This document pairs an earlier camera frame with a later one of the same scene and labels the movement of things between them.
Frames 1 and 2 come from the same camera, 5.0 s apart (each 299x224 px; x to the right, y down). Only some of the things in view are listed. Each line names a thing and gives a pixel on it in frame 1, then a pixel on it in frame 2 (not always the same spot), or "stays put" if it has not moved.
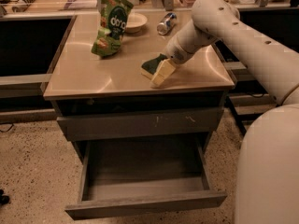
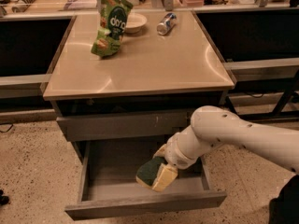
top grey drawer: x=134 y=124 stays put
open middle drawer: x=145 y=175 stays put
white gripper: x=176 y=54 → x=175 y=155
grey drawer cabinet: x=108 y=107 stays put
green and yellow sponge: x=149 y=68 → x=149 y=172
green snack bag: x=113 y=19 stays put
